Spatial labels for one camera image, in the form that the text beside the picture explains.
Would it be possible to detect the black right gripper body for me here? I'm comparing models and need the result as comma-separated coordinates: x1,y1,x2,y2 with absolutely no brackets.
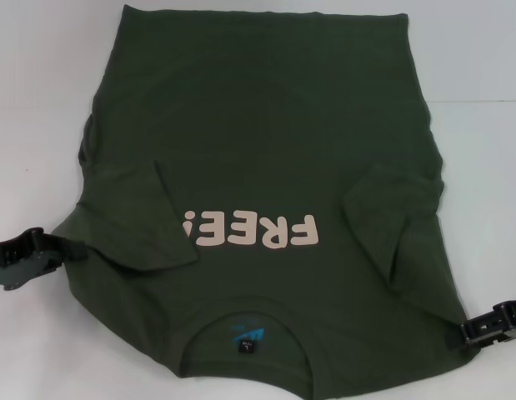
489,297,516,348

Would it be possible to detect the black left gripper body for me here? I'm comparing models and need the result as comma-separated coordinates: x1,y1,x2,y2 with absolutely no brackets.
0,226,59,293

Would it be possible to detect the dark green FREE! t-shirt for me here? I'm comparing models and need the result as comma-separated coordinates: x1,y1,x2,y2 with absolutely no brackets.
51,3,472,400

